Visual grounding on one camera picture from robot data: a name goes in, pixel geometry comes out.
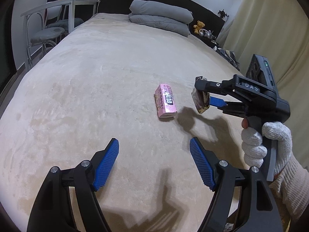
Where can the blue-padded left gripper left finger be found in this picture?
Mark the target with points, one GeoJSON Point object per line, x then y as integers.
{"type": "Point", "coordinates": [52, 209]}

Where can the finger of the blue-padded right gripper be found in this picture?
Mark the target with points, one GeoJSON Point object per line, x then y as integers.
{"type": "Point", "coordinates": [221, 88]}
{"type": "Point", "coordinates": [217, 102]}

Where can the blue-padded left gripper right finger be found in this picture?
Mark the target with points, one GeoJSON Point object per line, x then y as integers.
{"type": "Point", "coordinates": [257, 209]}

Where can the brown chocolate snack box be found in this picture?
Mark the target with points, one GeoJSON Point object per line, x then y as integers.
{"type": "Point", "coordinates": [200, 95]}

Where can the small pink carton box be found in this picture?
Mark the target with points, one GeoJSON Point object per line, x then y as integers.
{"type": "Point", "coordinates": [165, 102]}

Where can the right cream knit sleeve forearm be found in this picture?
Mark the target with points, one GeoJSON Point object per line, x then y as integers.
{"type": "Point", "coordinates": [291, 186]}

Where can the right hand white knit glove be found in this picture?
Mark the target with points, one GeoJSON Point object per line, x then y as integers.
{"type": "Point", "coordinates": [255, 151]}

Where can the brown fluffy rug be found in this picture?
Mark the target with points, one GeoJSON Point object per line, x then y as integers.
{"type": "Point", "coordinates": [230, 223]}

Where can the pile of clothes by bed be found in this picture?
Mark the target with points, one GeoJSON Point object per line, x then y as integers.
{"type": "Point", "coordinates": [228, 56]}

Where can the cluttered dark nightstand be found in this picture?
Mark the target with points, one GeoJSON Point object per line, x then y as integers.
{"type": "Point", "coordinates": [207, 38]}

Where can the small brown teddy bear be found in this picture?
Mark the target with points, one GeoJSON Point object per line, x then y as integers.
{"type": "Point", "coordinates": [198, 26]}

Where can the lower grey pillow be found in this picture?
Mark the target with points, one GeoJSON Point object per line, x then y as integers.
{"type": "Point", "coordinates": [160, 22]}

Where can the grey pillow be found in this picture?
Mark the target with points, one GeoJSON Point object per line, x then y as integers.
{"type": "Point", "coordinates": [154, 8]}
{"type": "Point", "coordinates": [160, 22]}

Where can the cream window curtain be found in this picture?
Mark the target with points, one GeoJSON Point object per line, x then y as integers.
{"type": "Point", "coordinates": [277, 30]}

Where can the beige plush bed blanket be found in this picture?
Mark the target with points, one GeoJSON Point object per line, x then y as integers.
{"type": "Point", "coordinates": [97, 84]}

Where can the upper grey pillow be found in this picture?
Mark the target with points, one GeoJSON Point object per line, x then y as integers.
{"type": "Point", "coordinates": [154, 8]}

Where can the white metal side table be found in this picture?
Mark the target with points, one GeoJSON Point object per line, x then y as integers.
{"type": "Point", "coordinates": [70, 15]}

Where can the grey cushioned metal chair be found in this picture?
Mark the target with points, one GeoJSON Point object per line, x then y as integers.
{"type": "Point", "coordinates": [54, 27]}

